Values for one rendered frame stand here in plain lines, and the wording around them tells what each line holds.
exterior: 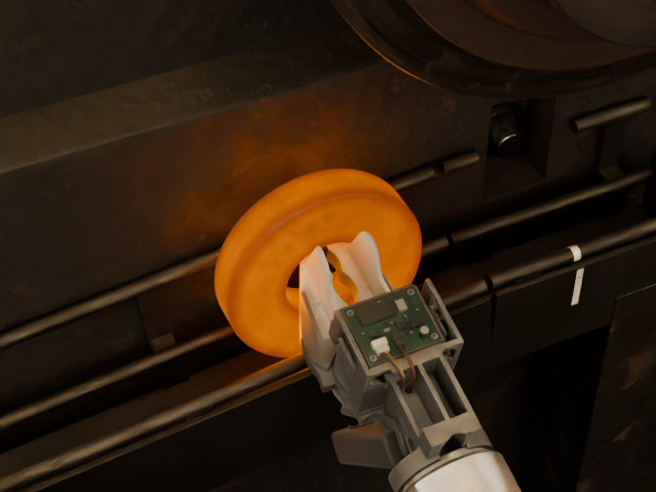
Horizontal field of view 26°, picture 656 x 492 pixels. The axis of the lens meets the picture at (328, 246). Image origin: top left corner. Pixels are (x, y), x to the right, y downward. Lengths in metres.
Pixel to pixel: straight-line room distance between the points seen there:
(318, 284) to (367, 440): 0.11
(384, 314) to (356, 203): 0.11
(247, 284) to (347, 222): 0.08
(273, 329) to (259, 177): 0.11
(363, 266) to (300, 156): 0.10
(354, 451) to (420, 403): 0.10
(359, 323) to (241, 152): 0.17
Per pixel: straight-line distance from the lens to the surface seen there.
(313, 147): 1.04
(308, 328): 0.99
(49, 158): 0.97
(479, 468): 0.91
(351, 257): 1.02
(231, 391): 1.04
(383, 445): 0.96
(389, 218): 1.03
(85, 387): 1.08
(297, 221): 0.99
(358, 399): 0.94
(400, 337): 0.92
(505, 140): 1.16
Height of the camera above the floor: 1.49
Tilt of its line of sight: 45 degrees down
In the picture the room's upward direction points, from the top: straight up
